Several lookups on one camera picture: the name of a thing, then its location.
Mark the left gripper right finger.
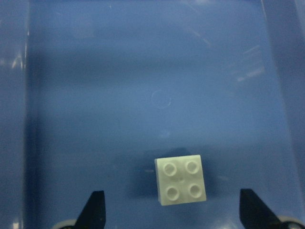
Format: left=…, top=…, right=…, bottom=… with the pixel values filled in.
left=239, top=188, right=285, bottom=229

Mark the blue plastic tray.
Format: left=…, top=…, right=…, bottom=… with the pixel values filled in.
left=0, top=0, right=305, bottom=229

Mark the white block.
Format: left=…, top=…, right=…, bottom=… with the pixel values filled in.
left=154, top=155, right=207, bottom=206

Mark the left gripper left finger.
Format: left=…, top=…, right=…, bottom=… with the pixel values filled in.
left=74, top=191, right=106, bottom=229

